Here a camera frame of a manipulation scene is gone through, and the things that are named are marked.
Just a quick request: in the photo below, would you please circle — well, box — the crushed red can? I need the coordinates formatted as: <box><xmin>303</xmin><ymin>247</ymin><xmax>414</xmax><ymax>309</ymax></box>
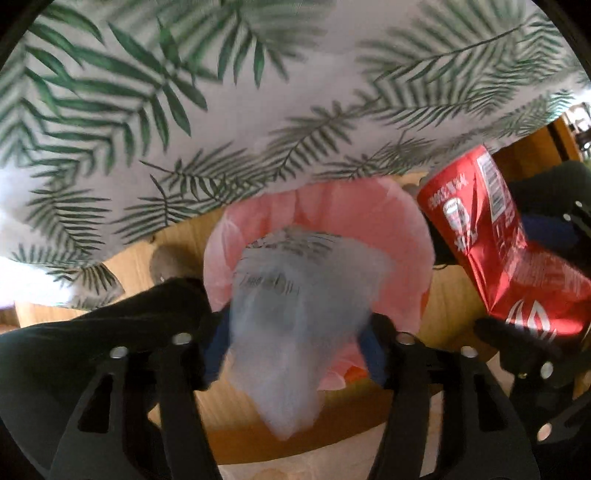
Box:
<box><xmin>417</xmin><ymin>144</ymin><xmax>591</xmax><ymax>344</ymax></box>

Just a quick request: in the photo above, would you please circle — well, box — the clear plastic bag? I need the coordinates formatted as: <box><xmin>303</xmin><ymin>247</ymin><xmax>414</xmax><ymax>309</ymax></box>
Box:
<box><xmin>226</xmin><ymin>231</ymin><xmax>393</xmax><ymax>439</ymax></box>

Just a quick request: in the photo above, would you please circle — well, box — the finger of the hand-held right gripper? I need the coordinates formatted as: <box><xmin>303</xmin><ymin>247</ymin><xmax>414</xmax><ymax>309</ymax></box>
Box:
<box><xmin>475</xmin><ymin>318</ymin><xmax>591</xmax><ymax>393</ymax></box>
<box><xmin>519</xmin><ymin>194</ymin><xmax>591</xmax><ymax>259</ymax></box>

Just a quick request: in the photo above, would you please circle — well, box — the red trash bin pink liner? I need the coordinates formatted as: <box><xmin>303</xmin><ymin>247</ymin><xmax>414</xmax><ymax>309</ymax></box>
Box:
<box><xmin>203</xmin><ymin>178</ymin><xmax>435</xmax><ymax>391</ymax></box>

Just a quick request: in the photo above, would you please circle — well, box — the person's left leg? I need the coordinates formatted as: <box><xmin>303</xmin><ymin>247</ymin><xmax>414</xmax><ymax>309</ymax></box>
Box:
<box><xmin>0</xmin><ymin>277</ymin><xmax>222</xmax><ymax>462</ymax></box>

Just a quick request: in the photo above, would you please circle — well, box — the leaf print tablecloth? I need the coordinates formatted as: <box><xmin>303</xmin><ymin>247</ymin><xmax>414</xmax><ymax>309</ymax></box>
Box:
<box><xmin>0</xmin><ymin>0</ymin><xmax>591</xmax><ymax>310</ymax></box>

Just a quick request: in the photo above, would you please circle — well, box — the wooden seat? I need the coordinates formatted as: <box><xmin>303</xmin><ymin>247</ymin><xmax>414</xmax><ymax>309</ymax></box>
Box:
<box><xmin>212</xmin><ymin>427</ymin><xmax>393</xmax><ymax>480</ymax></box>

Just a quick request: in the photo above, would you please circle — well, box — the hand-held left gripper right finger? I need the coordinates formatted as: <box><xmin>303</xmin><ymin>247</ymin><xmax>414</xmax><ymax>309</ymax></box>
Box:
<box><xmin>358</xmin><ymin>314</ymin><xmax>541</xmax><ymax>480</ymax></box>

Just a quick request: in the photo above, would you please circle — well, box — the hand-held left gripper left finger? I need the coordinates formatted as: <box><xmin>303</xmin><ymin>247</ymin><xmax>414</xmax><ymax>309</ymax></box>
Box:
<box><xmin>51</xmin><ymin>314</ymin><xmax>229</xmax><ymax>480</ymax></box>

